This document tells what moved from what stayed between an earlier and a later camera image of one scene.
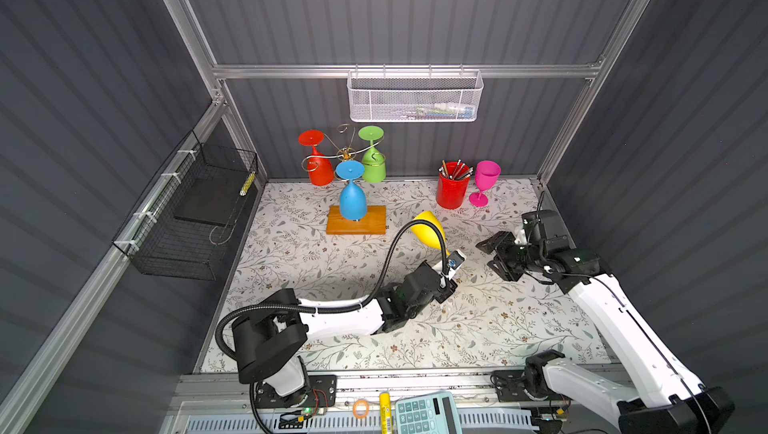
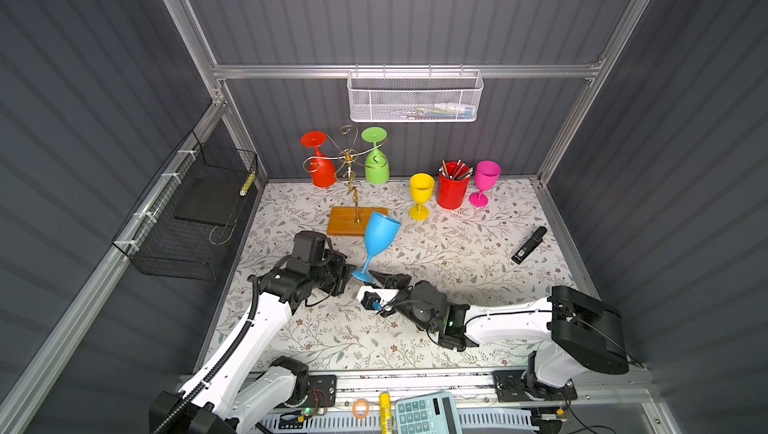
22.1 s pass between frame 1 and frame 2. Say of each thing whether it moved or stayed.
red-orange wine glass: stayed
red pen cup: stayed
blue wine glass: moved
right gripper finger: moved
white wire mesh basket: stayed
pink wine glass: stayed
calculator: stayed
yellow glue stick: stayed
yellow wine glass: moved
